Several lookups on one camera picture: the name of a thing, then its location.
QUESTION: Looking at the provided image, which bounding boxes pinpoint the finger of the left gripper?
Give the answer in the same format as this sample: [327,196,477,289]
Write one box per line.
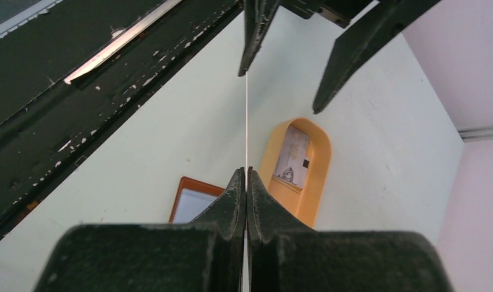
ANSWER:
[238,0,281,77]
[312,0,438,114]

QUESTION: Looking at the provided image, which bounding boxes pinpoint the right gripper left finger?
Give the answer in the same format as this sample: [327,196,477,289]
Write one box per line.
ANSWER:
[35,168,246,291]

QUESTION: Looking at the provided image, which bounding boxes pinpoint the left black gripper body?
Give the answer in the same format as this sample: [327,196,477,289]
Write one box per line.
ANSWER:
[281,0,372,29]

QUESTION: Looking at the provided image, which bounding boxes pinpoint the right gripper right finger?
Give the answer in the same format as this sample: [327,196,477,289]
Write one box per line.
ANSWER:
[247,169,453,291]

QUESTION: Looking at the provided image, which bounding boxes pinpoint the orange plastic card tray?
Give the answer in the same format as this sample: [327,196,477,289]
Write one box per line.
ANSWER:
[258,117,333,228]

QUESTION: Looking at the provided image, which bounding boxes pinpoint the brown leather card holder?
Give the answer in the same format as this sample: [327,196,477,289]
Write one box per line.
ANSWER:
[168,176,224,224]

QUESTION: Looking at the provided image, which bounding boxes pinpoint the silver magnetic stripe card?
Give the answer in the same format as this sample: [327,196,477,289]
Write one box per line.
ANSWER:
[272,125,309,192]

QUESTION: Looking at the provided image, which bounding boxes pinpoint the aluminium frame rail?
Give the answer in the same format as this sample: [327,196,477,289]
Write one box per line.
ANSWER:
[458,125,493,142]

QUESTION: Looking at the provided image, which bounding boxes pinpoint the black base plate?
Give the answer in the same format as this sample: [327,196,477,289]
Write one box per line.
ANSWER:
[0,1,242,241]

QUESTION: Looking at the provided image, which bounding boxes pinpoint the white cable duct strip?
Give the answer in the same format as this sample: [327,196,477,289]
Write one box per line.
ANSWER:
[0,0,62,40]

